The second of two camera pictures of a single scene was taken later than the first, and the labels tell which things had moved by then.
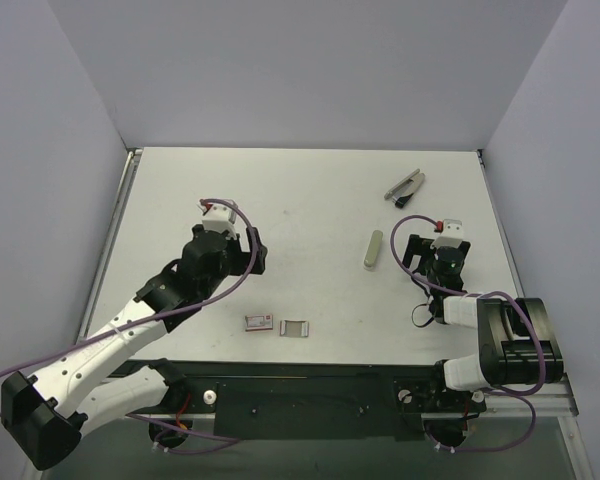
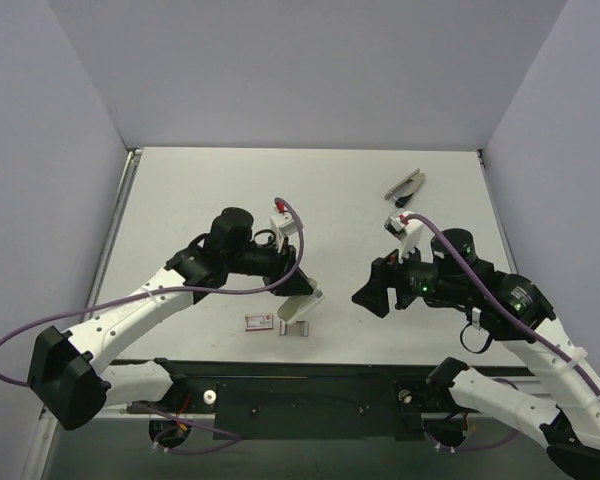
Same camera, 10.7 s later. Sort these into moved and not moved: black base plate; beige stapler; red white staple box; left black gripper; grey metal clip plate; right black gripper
Moved: right black gripper; beige stapler; left black gripper
Not moved: grey metal clip plate; black base plate; red white staple box
